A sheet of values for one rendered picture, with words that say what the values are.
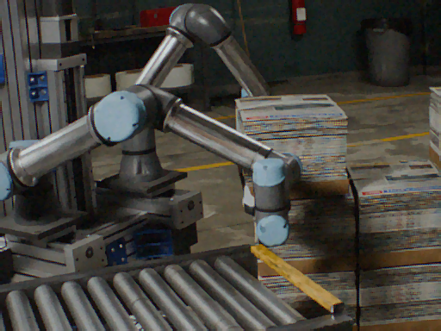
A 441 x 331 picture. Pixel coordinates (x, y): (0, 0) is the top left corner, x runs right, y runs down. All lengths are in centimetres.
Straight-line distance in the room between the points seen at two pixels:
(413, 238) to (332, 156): 35
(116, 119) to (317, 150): 62
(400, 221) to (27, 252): 108
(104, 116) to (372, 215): 85
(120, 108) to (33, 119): 62
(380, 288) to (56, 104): 111
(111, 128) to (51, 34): 62
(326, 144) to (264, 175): 44
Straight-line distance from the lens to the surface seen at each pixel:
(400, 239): 246
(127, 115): 201
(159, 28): 822
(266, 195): 196
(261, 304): 181
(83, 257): 233
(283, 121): 232
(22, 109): 258
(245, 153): 209
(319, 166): 237
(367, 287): 250
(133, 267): 203
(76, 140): 211
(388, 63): 949
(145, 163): 272
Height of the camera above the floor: 150
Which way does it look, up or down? 14 degrees down
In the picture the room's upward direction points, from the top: 3 degrees counter-clockwise
